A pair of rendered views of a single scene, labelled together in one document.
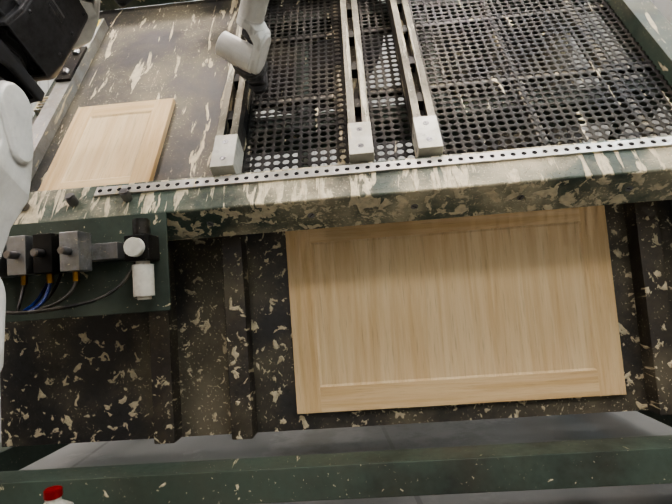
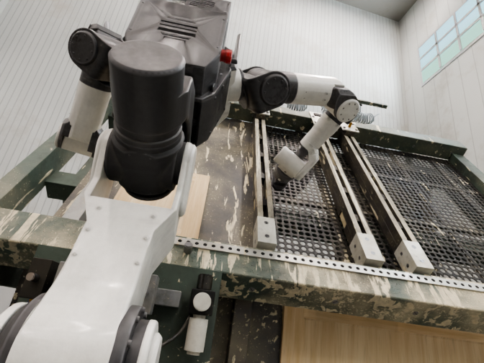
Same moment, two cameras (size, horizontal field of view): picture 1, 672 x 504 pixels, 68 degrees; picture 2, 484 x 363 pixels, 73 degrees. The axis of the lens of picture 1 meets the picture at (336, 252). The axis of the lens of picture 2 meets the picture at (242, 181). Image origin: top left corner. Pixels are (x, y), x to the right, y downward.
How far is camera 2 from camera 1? 0.60 m
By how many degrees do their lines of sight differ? 21
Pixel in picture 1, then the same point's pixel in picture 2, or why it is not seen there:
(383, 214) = (389, 313)
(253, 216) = (290, 292)
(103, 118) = not seen: hidden behind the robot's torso
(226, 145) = (268, 225)
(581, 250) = not seen: outside the picture
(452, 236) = (412, 337)
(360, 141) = (371, 249)
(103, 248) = (167, 294)
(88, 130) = not seen: hidden behind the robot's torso
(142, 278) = (199, 333)
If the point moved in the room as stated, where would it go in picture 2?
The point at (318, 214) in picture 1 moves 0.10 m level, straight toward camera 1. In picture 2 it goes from (341, 302) to (359, 301)
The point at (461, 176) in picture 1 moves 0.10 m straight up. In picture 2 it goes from (454, 297) to (449, 264)
